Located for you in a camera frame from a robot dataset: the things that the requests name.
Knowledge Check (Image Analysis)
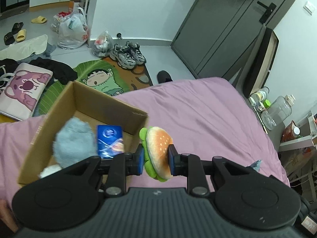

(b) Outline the left grey sneaker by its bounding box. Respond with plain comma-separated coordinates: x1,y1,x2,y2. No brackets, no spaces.
110,44,137,70

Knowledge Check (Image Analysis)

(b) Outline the black clothing on floor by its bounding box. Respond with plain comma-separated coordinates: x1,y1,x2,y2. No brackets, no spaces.
30,58,78,85

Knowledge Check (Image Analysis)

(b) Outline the fluffy light blue plush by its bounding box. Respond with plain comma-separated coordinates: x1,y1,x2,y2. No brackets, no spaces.
53,117,97,168

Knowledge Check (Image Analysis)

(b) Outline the black shoe by bed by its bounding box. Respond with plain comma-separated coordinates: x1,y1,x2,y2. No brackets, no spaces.
157,70,173,84

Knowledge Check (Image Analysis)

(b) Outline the black door handle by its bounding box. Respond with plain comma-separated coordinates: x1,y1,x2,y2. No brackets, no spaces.
257,1,277,24

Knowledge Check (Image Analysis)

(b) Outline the cream floor towel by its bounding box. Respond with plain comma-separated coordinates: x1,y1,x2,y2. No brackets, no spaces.
0,35,48,61

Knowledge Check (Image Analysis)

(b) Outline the white fluffy ball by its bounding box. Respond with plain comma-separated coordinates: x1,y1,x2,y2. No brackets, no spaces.
39,164,62,179

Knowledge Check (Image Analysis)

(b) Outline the small clear trash bag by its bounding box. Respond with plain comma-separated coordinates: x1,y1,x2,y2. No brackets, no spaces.
91,31,114,58

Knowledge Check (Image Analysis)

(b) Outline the hamburger plush toy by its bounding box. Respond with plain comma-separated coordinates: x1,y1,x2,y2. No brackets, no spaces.
139,126,173,182

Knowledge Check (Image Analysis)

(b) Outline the clear plastic jar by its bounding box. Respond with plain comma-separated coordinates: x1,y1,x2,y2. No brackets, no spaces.
261,95,296,131

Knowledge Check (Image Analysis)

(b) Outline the blue tissue packet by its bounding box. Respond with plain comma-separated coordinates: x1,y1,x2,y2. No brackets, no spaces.
97,125,124,158

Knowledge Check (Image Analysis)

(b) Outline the grey sneaker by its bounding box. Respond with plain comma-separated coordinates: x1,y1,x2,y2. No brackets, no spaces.
110,44,137,70
126,41,147,65

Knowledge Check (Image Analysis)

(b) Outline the blue crochet octopus toy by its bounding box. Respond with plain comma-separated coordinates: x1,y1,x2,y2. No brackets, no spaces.
249,160,262,172

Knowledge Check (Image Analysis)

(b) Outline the yellow slipper near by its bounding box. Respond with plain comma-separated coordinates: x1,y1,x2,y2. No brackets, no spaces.
16,29,26,42

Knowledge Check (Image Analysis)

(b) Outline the pink bed sheet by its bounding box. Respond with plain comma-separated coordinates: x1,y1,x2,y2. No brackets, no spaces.
1,77,290,204

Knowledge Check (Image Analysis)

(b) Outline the brown cardboard box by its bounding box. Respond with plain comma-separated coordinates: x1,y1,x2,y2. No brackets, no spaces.
17,81,148,186

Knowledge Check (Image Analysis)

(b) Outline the black framed board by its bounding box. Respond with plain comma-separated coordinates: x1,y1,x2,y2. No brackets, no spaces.
242,25,279,98

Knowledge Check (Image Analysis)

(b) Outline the yellow slipper far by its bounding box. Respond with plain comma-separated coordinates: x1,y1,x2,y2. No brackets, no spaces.
31,16,47,24

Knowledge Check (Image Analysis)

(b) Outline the black slipper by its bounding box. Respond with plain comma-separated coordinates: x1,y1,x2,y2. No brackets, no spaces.
3,32,16,46
11,22,24,35

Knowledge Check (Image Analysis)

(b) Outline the right grey sneaker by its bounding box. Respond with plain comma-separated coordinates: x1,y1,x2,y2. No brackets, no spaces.
126,41,147,65

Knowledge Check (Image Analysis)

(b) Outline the dark grey door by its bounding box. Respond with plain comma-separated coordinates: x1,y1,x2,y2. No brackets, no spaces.
171,0,295,80

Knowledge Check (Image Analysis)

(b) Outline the green leaf cartoon rug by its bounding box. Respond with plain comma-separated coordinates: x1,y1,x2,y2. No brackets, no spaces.
33,58,153,117

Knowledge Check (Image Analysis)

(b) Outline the yellow slipper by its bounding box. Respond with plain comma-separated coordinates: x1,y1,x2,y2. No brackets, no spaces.
16,29,26,42
31,16,47,24

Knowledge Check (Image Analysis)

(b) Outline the white bottle yellow label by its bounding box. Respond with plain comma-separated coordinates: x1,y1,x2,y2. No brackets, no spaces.
248,86,269,107

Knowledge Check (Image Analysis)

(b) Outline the large white plastic bag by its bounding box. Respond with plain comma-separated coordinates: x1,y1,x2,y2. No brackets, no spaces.
57,7,89,49

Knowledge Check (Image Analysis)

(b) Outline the green cap bottle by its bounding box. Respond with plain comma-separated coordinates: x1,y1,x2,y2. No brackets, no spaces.
262,99,271,108

